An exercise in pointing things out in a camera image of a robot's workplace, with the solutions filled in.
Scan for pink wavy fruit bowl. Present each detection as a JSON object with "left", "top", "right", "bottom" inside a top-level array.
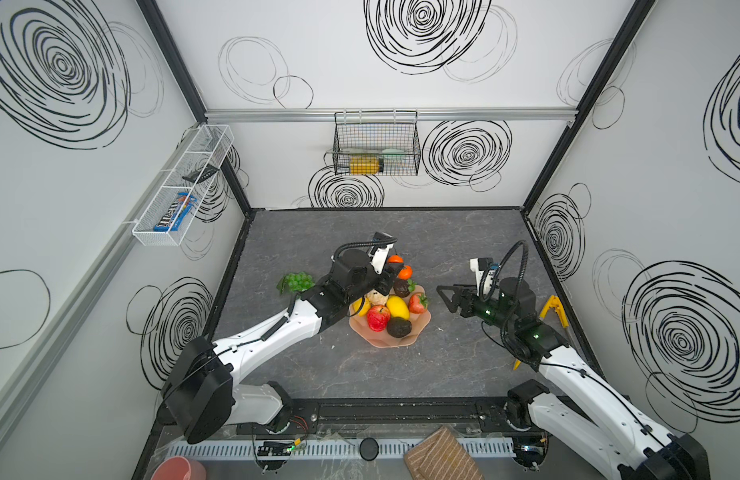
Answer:
[{"left": 349, "top": 285, "right": 431, "bottom": 348}]

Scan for yellow fake pear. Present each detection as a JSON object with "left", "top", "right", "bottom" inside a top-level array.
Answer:
[{"left": 352, "top": 297, "right": 372, "bottom": 316}]

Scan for red fake strawberry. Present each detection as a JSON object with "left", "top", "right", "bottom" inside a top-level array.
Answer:
[{"left": 408, "top": 292, "right": 428, "bottom": 315}]

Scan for red fake apple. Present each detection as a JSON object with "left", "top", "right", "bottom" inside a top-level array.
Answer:
[{"left": 366, "top": 305, "right": 391, "bottom": 332}]

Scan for yellow fake lemon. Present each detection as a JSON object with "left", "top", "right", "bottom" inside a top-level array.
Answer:
[{"left": 386, "top": 295, "right": 410, "bottom": 320}]

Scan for green fake grapes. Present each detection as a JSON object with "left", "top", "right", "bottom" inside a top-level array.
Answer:
[{"left": 277, "top": 272, "right": 315, "bottom": 294}]

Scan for dark fake avocado half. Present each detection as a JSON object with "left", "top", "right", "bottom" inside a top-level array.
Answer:
[{"left": 393, "top": 278, "right": 417, "bottom": 298}]

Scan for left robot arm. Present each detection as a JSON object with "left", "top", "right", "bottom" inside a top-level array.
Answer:
[{"left": 162, "top": 232, "right": 402, "bottom": 445}]

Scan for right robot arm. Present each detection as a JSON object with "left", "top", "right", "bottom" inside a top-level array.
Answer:
[{"left": 437, "top": 257, "right": 711, "bottom": 479}]

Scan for yellow sponge in basket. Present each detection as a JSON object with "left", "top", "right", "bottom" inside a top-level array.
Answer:
[{"left": 349, "top": 155, "right": 383, "bottom": 175}]

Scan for green item in basket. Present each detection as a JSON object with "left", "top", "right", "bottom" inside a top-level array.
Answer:
[{"left": 345, "top": 146, "right": 410, "bottom": 164}]

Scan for striped brown cloth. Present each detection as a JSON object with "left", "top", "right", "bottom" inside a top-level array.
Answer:
[{"left": 404, "top": 426, "right": 484, "bottom": 480}]

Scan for black round knob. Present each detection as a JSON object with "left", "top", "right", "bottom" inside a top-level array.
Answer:
[{"left": 359, "top": 437, "right": 380, "bottom": 462}]

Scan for black remote control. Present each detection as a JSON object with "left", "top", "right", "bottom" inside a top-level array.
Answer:
[{"left": 182, "top": 164, "right": 219, "bottom": 185}]

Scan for blue candy packet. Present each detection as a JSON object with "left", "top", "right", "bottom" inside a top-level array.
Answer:
[{"left": 153, "top": 192, "right": 196, "bottom": 232}]

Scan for pink cup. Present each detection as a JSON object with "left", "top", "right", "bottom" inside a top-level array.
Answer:
[{"left": 151, "top": 456, "right": 207, "bottom": 480}]

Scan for yellow handled tongs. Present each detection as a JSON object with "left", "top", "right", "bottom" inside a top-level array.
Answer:
[{"left": 507, "top": 295, "right": 572, "bottom": 371}]

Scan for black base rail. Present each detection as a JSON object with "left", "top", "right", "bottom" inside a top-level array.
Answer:
[{"left": 172, "top": 397, "right": 539, "bottom": 443}]

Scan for black wire wall basket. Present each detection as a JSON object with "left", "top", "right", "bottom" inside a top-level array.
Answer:
[{"left": 327, "top": 109, "right": 422, "bottom": 177}]

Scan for white slotted cable duct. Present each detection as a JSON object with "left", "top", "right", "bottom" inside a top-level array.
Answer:
[{"left": 166, "top": 438, "right": 516, "bottom": 461}]

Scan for white wire wall shelf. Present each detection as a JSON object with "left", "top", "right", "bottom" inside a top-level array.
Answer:
[{"left": 132, "top": 123, "right": 234, "bottom": 247}]

